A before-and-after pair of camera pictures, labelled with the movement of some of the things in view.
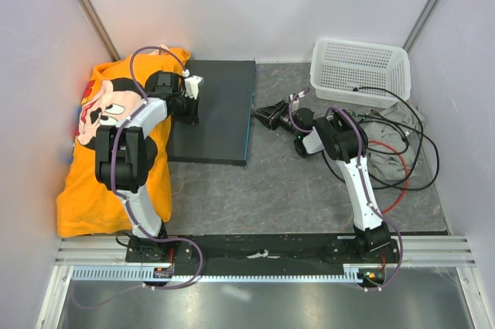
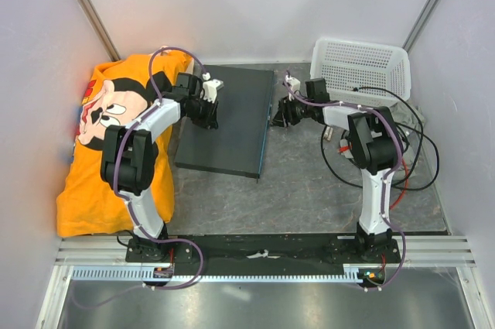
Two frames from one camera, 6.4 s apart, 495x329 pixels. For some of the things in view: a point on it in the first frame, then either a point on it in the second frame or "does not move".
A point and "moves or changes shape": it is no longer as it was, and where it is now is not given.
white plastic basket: [360, 73] does not move
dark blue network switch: [225, 101] moves or changes shape
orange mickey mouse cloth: [85, 207] does not move
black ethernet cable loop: [397, 188] does not move
